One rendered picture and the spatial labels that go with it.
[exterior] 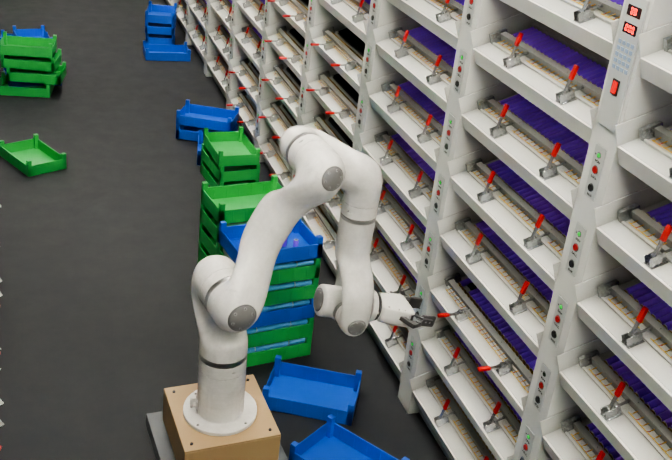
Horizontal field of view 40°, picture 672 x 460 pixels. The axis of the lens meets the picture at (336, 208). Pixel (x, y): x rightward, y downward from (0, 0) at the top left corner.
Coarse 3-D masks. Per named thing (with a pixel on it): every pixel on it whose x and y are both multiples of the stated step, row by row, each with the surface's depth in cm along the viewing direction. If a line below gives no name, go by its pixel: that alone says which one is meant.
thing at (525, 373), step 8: (456, 288) 281; (464, 296) 277; (464, 304) 276; (472, 304) 273; (472, 312) 271; (480, 312) 269; (480, 320) 266; (488, 328) 262; (496, 336) 259; (504, 344) 255; (496, 352) 255; (504, 352) 254; (512, 352) 252; (512, 360) 249; (520, 360) 249; (520, 368) 246; (520, 376) 245; (528, 376) 243; (528, 392) 240
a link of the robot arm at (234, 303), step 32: (288, 160) 215; (320, 160) 206; (288, 192) 209; (320, 192) 207; (256, 224) 214; (288, 224) 214; (256, 256) 214; (224, 288) 213; (256, 288) 215; (224, 320) 213; (256, 320) 217
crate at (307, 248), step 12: (228, 228) 317; (240, 228) 319; (300, 228) 327; (228, 240) 308; (288, 240) 323; (300, 240) 324; (312, 240) 319; (228, 252) 310; (288, 252) 308; (300, 252) 310; (312, 252) 313
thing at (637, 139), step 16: (656, 112) 194; (624, 128) 193; (640, 128) 193; (656, 128) 193; (624, 144) 195; (640, 144) 193; (656, 144) 192; (624, 160) 194; (640, 160) 188; (656, 160) 187; (640, 176) 190; (656, 176) 184
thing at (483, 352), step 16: (448, 272) 286; (432, 288) 287; (464, 288) 284; (448, 304) 279; (448, 320) 278; (464, 320) 271; (464, 336) 267; (480, 336) 264; (480, 352) 258; (496, 384) 252; (512, 384) 245; (512, 400) 242
